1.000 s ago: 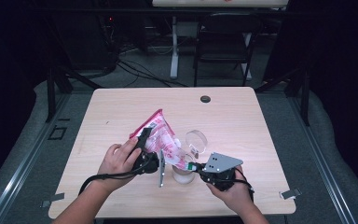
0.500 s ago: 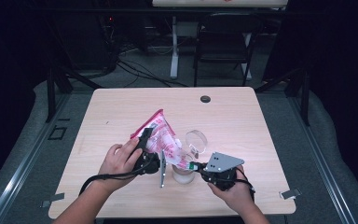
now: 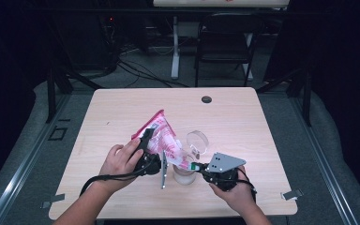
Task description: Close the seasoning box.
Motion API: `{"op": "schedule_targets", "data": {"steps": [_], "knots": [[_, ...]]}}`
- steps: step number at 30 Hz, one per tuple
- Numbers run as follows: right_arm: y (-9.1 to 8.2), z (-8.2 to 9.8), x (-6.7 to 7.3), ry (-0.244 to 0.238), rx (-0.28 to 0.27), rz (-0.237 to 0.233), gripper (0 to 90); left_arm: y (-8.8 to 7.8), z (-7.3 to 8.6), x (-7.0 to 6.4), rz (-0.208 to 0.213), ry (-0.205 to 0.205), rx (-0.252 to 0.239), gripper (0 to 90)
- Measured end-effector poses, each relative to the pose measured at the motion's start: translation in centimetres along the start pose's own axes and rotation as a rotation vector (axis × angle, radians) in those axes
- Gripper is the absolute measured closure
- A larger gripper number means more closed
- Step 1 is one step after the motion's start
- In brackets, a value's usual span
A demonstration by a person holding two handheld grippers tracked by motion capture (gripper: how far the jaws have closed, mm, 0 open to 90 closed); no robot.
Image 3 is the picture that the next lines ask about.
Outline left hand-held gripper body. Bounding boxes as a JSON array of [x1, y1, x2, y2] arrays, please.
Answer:
[[135, 150, 169, 189]]

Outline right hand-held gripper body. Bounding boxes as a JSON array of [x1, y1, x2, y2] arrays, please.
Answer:
[[202, 152, 248, 192]]

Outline red and white snack bag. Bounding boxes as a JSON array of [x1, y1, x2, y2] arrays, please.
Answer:
[[130, 109, 201, 172]]

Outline clear glass jar with lid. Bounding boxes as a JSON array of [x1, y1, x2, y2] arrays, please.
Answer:
[[172, 130, 210, 186]]

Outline person's right hand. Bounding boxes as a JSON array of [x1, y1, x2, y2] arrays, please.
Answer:
[[209, 166, 257, 215]]

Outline person's left hand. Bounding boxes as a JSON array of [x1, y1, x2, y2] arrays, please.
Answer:
[[98, 138, 144, 192]]

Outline grey tape strip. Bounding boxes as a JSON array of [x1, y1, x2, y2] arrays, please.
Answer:
[[40, 193, 66, 210], [281, 188, 304, 202]]

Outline black metal stand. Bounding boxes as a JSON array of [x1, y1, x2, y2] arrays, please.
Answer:
[[45, 62, 104, 124], [256, 67, 313, 128]]

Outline dark equipment with red light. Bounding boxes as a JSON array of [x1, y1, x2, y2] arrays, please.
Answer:
[[99, 13, 120, 73]]

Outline black folding chair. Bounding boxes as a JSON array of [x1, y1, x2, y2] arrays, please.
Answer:
[[194, 12, 265, 88]]

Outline white desk top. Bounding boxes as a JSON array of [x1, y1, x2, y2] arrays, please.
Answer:
[[153, 0, 290, 8]]

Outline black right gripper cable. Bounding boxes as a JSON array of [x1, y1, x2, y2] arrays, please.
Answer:
[[237, 168, 258, 204]]

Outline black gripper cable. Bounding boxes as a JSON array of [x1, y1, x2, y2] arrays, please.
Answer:
[[79, 158, 158, 198], [237, 168, 258, 204]]

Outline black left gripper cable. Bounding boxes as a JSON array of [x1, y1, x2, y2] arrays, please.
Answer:
[[79, 158, 158, 198]]

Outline black floor cables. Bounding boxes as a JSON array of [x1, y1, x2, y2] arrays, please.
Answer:
[[116, 59, 190, 89]]

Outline metal floor rail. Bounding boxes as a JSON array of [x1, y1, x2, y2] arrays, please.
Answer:
[[0, 93, 73, 225], [289, 93, 360, 225]]

